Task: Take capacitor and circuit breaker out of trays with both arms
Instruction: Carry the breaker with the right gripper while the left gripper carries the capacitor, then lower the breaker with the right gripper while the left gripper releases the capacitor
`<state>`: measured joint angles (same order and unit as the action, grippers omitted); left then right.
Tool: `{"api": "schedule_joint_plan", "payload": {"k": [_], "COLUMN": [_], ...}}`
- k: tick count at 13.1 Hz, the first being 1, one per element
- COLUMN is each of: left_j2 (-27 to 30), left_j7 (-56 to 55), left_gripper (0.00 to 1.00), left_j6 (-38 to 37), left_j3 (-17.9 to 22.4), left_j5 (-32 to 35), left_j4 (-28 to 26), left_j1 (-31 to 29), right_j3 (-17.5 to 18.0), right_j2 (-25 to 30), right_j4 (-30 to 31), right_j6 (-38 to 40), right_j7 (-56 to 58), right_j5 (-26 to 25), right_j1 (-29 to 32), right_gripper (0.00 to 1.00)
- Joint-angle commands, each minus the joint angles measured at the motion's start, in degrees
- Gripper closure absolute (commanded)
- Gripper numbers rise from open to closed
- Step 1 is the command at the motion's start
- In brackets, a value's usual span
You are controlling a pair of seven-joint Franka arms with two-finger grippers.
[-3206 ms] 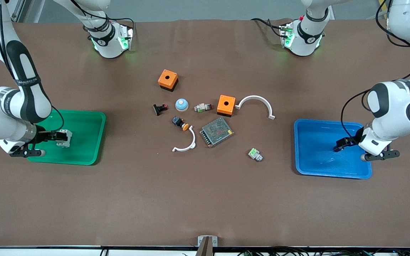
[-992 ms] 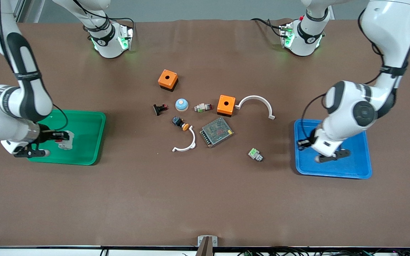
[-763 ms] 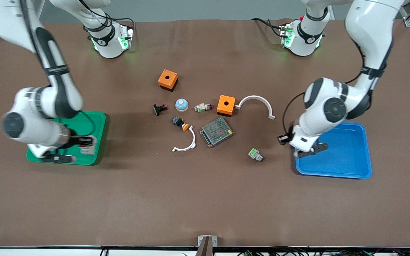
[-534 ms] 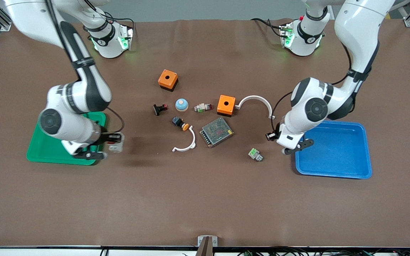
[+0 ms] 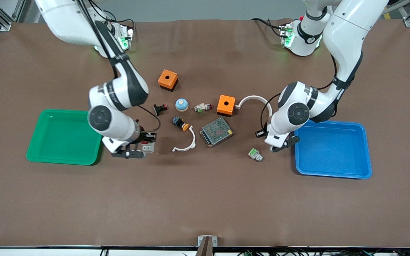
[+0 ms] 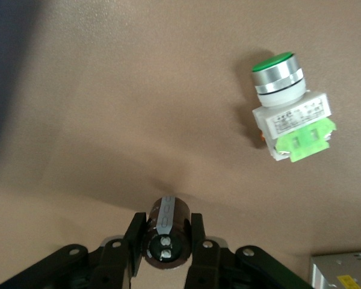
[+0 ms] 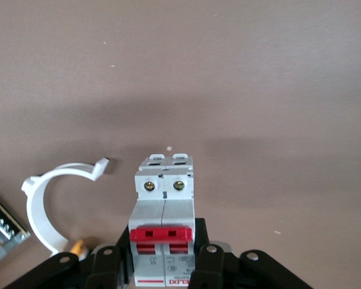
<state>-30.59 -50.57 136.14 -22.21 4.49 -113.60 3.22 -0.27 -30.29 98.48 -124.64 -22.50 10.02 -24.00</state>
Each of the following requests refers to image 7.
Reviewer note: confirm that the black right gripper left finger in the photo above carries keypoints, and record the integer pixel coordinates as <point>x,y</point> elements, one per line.
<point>105,268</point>

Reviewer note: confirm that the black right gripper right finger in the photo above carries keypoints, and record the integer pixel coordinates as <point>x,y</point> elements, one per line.
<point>222,268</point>

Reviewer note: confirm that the white red circuit breaker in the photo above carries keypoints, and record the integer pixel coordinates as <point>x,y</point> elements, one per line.
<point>164,216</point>

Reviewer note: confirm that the metal mesh power supply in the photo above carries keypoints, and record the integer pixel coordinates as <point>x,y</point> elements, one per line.
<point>1,225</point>

